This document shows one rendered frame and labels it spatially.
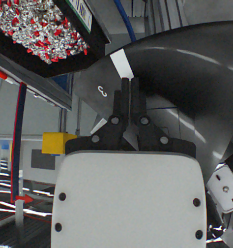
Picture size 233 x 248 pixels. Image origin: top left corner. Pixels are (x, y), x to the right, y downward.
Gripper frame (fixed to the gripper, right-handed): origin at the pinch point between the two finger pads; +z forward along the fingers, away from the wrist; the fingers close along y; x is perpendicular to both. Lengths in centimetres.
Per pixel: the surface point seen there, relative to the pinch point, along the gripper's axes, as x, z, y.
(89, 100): -6.5, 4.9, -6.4
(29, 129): -85, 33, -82
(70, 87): -42, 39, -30
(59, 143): -41, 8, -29
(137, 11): -36, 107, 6
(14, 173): -22.7, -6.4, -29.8
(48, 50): -4.4, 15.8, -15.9
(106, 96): -3.6, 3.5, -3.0
